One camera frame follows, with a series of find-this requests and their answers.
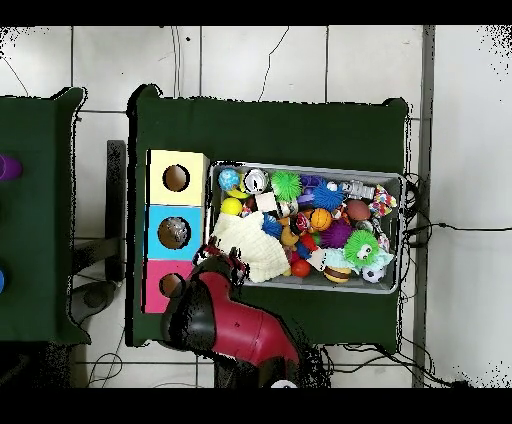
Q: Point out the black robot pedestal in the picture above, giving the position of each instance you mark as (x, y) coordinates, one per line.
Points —
(236, 376)

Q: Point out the yellow ball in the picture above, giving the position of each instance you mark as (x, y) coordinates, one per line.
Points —
(231, 206)

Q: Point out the black panel on stand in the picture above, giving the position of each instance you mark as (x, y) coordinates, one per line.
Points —
(116, 200)

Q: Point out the purple spiky ball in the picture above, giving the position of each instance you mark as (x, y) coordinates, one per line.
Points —
(336, 234)

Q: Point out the green spiky ball with eyes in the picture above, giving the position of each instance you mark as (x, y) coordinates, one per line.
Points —
(360, 246)

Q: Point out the crushed clear plastic bottle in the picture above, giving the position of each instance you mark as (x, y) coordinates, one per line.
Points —
(176, 231)

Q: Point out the purple cup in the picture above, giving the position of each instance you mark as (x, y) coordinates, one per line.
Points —
(10, 168)

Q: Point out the cream waffle cloth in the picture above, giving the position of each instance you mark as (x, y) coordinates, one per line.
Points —
(260, 244)

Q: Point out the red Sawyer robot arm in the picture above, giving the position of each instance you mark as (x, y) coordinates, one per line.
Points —
(240, 332)

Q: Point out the side table under green cloth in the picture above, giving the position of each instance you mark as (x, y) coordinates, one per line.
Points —
(32, 240)

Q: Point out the orange basketball toy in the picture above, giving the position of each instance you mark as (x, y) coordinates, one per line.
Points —
(321, 219)

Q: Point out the dark green tablecloth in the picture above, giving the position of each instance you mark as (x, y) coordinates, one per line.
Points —
(280, 132)

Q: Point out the brown football toy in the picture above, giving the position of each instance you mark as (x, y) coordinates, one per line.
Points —
(358, 210)

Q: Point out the blue globe ball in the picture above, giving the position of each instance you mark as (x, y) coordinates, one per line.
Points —
(228, 178)

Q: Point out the blue spiky ball with eye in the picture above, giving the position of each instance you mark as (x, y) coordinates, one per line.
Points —
(327, 196)

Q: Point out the blue cup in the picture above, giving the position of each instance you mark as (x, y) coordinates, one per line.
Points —
(1, 280)

